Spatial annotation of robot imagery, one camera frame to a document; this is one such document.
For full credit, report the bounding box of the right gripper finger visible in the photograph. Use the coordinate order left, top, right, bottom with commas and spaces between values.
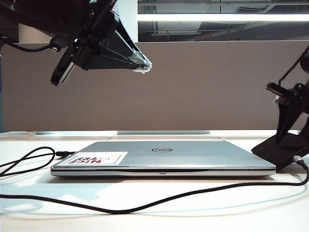
289, 105, 309, 146
276, 102, 303, 144

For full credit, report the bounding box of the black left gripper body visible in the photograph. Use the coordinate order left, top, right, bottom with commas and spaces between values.
50, 0, 119, 87

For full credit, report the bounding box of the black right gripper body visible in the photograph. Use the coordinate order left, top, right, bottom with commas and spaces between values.
266, 82, 309, 107

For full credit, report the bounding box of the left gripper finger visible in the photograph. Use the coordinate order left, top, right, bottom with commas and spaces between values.
115, 17, 153, 67
84, 41, 151, 74

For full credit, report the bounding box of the black smartphone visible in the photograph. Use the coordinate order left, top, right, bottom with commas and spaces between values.
251, 130, 309, 173

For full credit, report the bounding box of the black charging cable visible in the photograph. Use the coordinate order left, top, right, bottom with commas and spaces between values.
0, 146, 309, 215

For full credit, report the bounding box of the brown desk divider panel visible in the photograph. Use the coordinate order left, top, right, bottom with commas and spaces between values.
0, 41, 309, 132

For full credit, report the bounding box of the long ceiling light strip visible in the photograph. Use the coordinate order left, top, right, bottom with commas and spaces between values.
137, 14, 309, 22

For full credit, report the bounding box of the white red-lettered laptop sticker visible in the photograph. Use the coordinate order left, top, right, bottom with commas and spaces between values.
63, 151, 128, 167

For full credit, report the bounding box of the silver Dell laptop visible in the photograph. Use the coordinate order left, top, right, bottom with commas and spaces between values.
50, 141, 276, 177

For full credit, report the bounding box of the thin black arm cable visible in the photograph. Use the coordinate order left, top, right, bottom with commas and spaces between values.
278, 44, 309, 87
0, 36, 58, 53

